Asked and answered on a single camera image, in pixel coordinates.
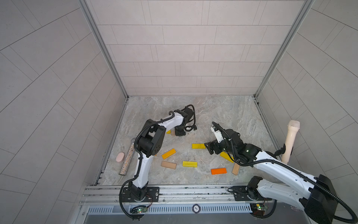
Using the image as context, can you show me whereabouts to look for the circuit board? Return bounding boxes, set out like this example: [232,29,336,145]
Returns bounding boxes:
[250,203,269,217]
[130,205,148,214]

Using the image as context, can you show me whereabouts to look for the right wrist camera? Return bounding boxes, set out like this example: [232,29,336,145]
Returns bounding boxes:
[211,126,224,143]

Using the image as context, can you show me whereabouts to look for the pink round pad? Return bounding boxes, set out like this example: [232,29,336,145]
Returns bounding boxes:
[116,152,125,162]

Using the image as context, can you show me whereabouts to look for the left circuit board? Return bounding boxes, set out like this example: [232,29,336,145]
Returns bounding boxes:
[130,205,148,214]

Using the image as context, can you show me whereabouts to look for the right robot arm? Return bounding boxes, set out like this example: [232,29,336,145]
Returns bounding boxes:
[205,122,358,224]

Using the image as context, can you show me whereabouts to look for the aluminium rail frame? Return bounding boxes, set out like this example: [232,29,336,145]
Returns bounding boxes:
[78,183,314,206]

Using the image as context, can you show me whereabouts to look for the beige microphone on stand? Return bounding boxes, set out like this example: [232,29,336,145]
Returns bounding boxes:
[281,120,300,164]

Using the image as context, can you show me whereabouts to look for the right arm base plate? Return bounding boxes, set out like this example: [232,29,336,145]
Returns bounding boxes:
[227,186,273,201]

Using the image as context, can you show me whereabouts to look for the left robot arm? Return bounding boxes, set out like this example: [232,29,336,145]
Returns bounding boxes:
[119,105,197,202]

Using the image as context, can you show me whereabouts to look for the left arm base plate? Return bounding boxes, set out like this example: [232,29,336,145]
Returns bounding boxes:
[120,187,160,203]

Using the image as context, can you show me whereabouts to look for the glitter silver microphone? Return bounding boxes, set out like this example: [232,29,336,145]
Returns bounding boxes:
[119,139,135,176]

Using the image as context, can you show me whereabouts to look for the amber orange block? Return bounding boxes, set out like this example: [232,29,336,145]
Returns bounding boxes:
[162,148,176,160]

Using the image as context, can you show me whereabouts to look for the orange block lower right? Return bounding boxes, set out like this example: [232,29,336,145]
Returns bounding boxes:
[211,168,227,175]

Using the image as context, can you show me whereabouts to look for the right circuit board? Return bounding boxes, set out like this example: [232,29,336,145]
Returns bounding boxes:
[250,203,269,217]

